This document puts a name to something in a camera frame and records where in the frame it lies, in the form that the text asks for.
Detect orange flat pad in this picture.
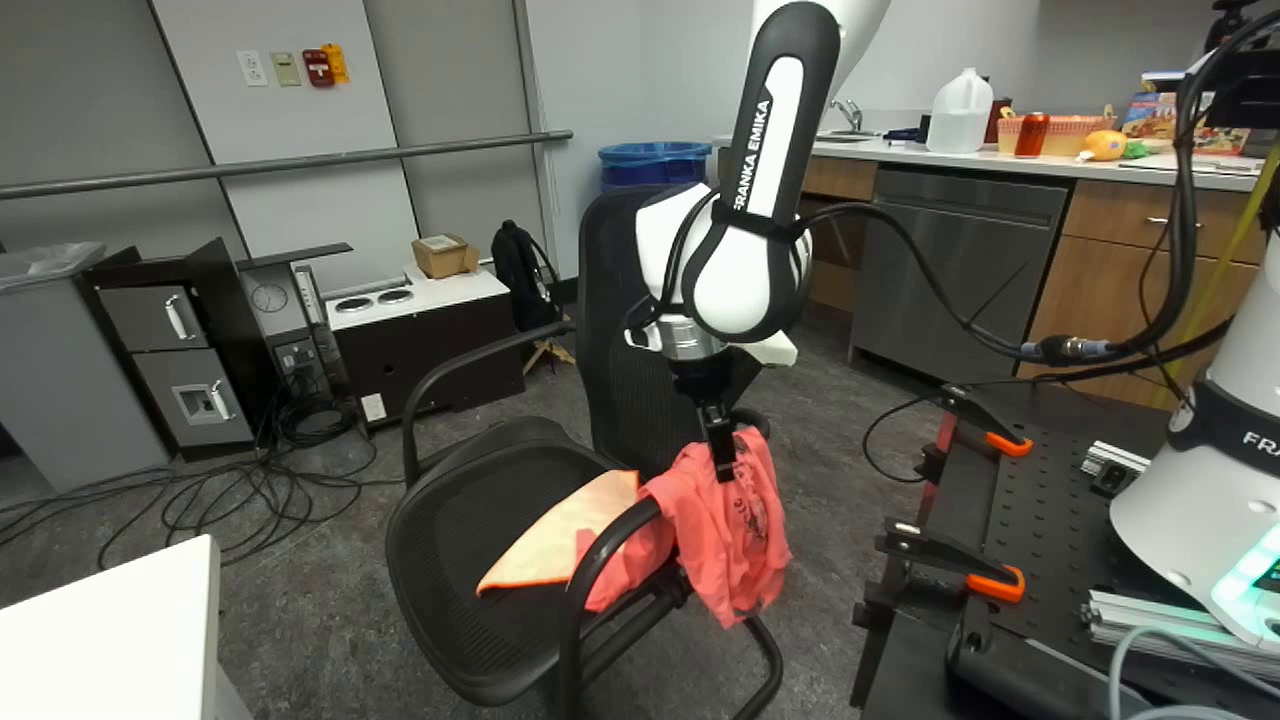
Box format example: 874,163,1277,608
473,465,646,600

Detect white plastic jug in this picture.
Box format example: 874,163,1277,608
925,62,999,155

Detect blue recycling bin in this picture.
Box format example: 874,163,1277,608
593,135,721,204

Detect white table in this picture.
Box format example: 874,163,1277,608
0,533,253,720

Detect red fire alarm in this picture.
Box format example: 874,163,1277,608
299,38,355,90

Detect black floor cables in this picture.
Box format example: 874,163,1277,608
0,419,409,570

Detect yellow toy fruit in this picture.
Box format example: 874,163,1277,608
1080,123,1134,169

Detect white light switch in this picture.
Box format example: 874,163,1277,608
231,45,274,90

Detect red bottle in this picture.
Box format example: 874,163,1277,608
1013,107,1057,161

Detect steel dishwasher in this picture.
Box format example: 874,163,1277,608
848,163,1077,388

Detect aluminium extrusion bars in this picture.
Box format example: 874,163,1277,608
1077,580,1280,676

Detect wooden kitchen counter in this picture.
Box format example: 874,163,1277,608
797,130,1274,419

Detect black clamp orange handle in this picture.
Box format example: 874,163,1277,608
848,515,1032,713
910,378,1041,533

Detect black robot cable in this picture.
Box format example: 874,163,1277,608
797,9,1280,393

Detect low black cabinet white top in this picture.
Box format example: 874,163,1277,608
317,263,533,430

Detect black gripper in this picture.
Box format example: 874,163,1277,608
670,352,762,485

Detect black drawer cabinet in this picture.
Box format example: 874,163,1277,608
79,235,274,461

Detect black backpack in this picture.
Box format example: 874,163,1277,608
486,217,574,340

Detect orange box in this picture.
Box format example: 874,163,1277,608
1041,107,1122,163

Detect black perforated base board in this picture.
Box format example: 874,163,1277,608
852,375,1280,720

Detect small cardboard box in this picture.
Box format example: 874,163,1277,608
409,230,486,284

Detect grey wall handrail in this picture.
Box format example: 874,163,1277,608
0,123,581,206

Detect orange shirt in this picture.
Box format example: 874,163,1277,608
581,419,800,634

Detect black mesh chair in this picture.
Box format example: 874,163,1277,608
379,185,791,720

